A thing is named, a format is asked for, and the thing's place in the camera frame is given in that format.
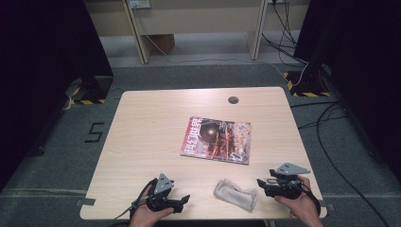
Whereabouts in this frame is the right hand-held gripper black cable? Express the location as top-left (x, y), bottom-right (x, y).
top-left (302, 183), bottom-right (323, 218)

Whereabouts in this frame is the left hand-held gripper black cable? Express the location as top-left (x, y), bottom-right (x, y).
top-left (108, 178), bottom-right (159, 227)

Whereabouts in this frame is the brown cardboard box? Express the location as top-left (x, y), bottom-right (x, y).
top-left (148, 33), bottom-right (176, 55)

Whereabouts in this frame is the person's right hand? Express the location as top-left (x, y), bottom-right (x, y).
top-left (274, 175), bottom-right (320, 222)

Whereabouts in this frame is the beige desk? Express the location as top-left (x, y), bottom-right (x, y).
top-left (84, 0), bottom-right (311, 65)

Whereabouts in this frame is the dark curtain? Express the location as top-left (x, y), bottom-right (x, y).
top-left (0, 0), bottom-right (113, 190)
top-left (294, 0), bottom-right (401, 183)

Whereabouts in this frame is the red magazine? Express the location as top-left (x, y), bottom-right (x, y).
top-left (180, 115), bottom-right (253, 166)

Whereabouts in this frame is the white power strip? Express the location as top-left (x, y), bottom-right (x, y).
top-left (128, 0), bottom-right (151, 9)

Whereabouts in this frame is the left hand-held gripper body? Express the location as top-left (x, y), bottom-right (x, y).
top-left (147, 173), bottom-right (175, 213)

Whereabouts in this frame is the bundle of black cables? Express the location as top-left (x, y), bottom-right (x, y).
top-left (261, 0), bottom-right (308, 65)

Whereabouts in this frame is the hand-held gripper black cable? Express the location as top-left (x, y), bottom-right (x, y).
top-left (302, 183), bottom-right (323, 218)
top-left (108, 178), bottom-right (159, 227)

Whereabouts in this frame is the long black floor cable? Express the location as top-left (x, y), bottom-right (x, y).
top-left (316, 101), bottom-right (392, 227)

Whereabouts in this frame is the long white cable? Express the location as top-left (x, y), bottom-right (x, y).
top-left (133, 6), bottom-right (310, 88)

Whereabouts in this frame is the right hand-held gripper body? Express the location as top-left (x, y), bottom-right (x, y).
top-left (268, 163), bottom-right (311, 201)

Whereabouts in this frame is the stand base with hazard tape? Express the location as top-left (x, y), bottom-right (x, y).
top-left (67, 75), bottom-right (114, 106)
top-left (283, 64), bottom-right (332, 98)

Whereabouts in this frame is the short black floor cable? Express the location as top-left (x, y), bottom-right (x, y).
top-left (297, 114), bottom-right (348, 131)

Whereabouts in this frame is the person's left hand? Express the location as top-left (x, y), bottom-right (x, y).
top-left (129, 193), bottom-right (175, 227)

